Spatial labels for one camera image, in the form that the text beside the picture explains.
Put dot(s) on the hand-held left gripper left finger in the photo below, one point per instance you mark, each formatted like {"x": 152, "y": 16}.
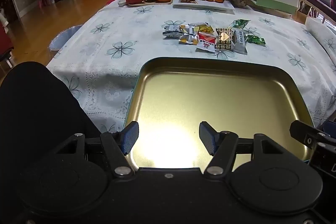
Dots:
{"x": 130, "y": 137}

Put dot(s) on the gold metal tin tray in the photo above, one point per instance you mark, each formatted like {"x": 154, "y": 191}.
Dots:
{"x": 210, "y": 98}

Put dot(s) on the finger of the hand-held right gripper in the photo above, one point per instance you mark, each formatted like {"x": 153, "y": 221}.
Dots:
{"x": 302, "y": 132}

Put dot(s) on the dark green shiny candy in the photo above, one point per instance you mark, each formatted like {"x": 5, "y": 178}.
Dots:
{"x": 256, "y": 40}

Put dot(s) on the cream fruit tray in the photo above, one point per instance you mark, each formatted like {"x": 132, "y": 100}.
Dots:
{"x": 147, "y": 4}

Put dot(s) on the white yellow snack packet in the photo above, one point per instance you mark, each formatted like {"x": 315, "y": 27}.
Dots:
{"x": 189, "y": 38}

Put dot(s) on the white floral tablecloth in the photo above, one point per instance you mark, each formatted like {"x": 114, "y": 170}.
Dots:
{"x": 131, "y": 29}

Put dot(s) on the light green pea snack packet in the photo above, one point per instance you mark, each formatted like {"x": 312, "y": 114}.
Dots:
{"x": 240, "y": 23}

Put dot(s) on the red snack packet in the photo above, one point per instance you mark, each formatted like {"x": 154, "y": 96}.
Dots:
{"x": 207, "y": 43}

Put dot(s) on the gold wrapped chocolates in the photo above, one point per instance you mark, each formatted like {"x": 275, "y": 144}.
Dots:
{"x": 187, "y": 0}

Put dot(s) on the gold foil candy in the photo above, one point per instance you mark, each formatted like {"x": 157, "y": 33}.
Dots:
{"x": 205, "y": 28}

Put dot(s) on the brown heart print snack packet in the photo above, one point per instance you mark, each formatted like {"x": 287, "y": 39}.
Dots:
{"x": 223, "y": 39}

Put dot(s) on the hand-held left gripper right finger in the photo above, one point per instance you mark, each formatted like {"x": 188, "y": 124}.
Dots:
{"x": 207, "y": 140}

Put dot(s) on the stool with blue cover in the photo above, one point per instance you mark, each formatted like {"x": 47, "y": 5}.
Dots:
{"x": 63, "y": 37}

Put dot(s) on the white grey snack packet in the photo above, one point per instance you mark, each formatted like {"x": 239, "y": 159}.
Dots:
{"x": 239, "y": 41}

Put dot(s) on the white rectangular plate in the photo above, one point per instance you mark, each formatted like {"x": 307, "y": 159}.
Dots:
{"x": 199, "y": 5}

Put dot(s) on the blue white snack packet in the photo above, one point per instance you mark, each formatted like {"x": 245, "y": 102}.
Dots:
{"x": 172, "y": 31}

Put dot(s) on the white roll cushion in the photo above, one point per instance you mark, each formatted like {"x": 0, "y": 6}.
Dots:
{"x": 321, "y": 31}

